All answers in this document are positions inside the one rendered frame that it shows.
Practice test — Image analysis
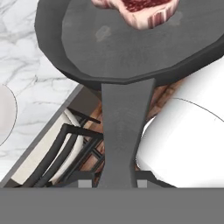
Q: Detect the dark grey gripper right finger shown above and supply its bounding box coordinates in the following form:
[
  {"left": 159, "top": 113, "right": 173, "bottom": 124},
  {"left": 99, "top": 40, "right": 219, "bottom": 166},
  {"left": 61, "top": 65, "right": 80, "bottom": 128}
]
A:
[{"left": 134, "top": 170, "right": 178, "bottom": 189}]

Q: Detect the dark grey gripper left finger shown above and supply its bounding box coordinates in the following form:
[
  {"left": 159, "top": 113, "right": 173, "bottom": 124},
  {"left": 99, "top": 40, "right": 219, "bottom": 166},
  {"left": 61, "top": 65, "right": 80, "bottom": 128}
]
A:
[{"left": 53, "top": 170, "right": 101, "bottom": 189}]

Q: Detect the dark grey frying pan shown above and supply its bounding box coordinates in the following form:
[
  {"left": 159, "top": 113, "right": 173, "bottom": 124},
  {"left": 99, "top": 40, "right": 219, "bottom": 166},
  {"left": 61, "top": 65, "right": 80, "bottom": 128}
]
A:
[{"left": 34, "top": 0, "right": 224, "bottom": 189}]

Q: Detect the white plate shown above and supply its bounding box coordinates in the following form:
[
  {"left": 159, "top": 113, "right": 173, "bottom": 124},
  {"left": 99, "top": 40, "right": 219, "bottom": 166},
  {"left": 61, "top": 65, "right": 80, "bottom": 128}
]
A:
[{"left": 0, "top": 83, "right": 18, "bottom": 147}]

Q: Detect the raw steak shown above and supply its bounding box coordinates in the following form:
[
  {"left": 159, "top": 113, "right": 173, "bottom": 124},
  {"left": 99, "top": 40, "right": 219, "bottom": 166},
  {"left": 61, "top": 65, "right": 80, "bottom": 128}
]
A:
[{"left": 91, "top": 0, "right": 180, "bottom": 32}]

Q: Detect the black chair with cream seat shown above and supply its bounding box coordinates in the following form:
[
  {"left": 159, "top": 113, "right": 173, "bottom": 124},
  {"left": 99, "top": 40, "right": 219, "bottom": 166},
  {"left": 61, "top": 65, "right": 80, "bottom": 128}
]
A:
[{"left": 10, "top": 107, "right": 107, "bottom": 189}]

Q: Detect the large white cylinder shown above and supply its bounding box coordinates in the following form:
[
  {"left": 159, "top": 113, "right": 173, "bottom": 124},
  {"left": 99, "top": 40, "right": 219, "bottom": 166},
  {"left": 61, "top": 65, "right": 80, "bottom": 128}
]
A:
[{"left": 135, "top": 54, "right": 224, "bottom": 189}]

